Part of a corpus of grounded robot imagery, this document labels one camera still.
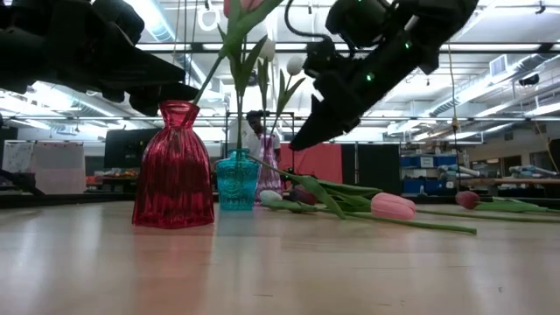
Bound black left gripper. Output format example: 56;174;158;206
25;0;200;117

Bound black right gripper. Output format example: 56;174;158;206
289;46;400;152

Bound green-leaved artificial tulip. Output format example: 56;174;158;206
216;24;270;152

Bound white artificial tulip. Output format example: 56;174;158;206
259;189;479;236
269;54;307;137
256;38;277;137

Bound pink artificial tulip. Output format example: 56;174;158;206
191;0;286;107
248;156;417;222

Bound purple ribbed glass vase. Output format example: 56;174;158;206
255;133;285;204

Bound red ribbed glass vase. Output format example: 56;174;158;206
131;100;216;230

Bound teal embossed glass vase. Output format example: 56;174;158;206
215;148;261;213

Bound red curtain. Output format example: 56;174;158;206
278;142;344;193

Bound person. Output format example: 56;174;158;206
227;109;282;165

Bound black monitor screen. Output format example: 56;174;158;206
103;128;163;171

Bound blue storage bins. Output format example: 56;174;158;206
400;154;459;194

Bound pale white cloth panel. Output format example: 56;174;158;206
32;142;88;196

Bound black background table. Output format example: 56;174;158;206
0;191;137;209

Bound patterned white board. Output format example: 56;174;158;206
1;140;36;174

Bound dark red artificial tulip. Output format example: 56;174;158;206
454;190;560;215

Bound white ceiling vent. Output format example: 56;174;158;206
488;53;509;79

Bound wooden background table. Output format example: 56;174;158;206
457;177;560;187

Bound black metal frame stand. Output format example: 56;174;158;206
224;110;297;176

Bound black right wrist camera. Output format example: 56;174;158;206
303;37;340;82

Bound white hanging ring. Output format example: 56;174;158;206
196;4;222;32

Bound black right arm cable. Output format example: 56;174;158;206
283;0;334;46

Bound yellow hanging cable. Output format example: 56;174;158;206
447;43;461;192

